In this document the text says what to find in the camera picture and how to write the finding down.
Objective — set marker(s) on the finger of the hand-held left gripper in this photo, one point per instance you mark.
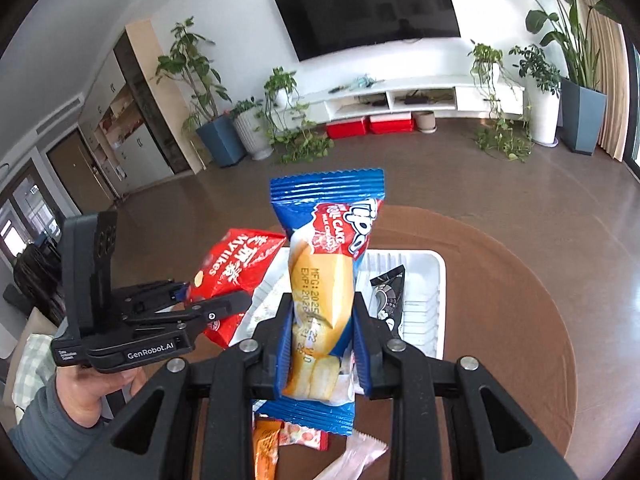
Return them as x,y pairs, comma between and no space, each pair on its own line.
150,292
220,307

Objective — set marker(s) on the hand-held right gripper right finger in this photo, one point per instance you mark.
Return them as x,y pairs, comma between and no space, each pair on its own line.
361,355

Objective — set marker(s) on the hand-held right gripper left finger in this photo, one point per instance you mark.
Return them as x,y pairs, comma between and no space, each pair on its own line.
285,355

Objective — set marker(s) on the red snack packet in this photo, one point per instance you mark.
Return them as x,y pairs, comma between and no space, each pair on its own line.
235,265

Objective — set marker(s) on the red white floral candy packet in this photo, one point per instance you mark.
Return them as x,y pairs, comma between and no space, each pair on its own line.
300,435

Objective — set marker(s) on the blue roll cake packet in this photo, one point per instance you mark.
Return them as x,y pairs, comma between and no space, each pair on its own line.
320,280

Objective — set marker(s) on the white plastic tray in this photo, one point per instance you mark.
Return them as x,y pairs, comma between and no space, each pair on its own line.
425,285

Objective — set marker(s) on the translucent white snack packet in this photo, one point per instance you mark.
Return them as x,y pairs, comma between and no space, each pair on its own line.
350,460

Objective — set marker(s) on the person's left forearm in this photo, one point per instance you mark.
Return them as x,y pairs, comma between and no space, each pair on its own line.
45,440

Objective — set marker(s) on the person's left hand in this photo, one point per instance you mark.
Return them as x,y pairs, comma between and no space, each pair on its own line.
90,395

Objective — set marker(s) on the black snack packet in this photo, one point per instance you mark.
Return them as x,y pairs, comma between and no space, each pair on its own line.
387,300

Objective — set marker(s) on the beige sofa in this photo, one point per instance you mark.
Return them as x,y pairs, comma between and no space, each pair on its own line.
40,320

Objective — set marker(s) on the orange snack packet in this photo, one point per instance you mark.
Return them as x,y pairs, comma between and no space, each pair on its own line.
265,450

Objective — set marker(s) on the green checked cloth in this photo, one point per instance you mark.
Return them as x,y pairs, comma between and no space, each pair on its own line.
35,370

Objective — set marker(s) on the small-leaf tree in blue pot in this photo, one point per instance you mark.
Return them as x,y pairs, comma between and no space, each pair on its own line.
222,140

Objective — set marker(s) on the plant in ribbed white pot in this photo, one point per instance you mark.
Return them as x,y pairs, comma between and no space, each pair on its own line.
252,135

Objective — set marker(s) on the red storage box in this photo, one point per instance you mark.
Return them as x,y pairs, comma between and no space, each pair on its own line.
347,128
391,123

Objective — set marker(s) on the trailing pothos in white pot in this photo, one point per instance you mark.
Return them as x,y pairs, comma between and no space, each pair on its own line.
282,82

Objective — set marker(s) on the small beige plant pot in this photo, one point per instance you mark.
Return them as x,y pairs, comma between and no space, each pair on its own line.
425,121

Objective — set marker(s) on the black set-top box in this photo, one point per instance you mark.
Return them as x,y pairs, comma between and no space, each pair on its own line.
416,97

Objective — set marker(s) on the small teal object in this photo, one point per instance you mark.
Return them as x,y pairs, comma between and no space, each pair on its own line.
362,81

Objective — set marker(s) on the white television cabinet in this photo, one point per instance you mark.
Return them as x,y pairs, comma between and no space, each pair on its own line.
490,92

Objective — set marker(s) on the plant in tall white pot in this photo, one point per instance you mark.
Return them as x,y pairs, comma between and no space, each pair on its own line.
544,120

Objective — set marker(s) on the trailing vine plant on cabinet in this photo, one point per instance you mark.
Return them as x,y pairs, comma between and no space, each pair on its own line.
485,60

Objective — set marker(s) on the broad-leaf plant in blue pot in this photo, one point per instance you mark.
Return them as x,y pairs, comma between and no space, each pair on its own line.
582,120

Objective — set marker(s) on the black framed glass window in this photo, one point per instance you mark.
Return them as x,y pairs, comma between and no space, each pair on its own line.
634,110

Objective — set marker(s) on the beige curtain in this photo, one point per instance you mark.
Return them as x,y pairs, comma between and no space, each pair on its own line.
612,85

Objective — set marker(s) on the white wall cabinet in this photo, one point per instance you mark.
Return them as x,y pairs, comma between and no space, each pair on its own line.
140,155

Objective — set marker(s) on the black wall television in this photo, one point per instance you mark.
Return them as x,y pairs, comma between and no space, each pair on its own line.
365,5

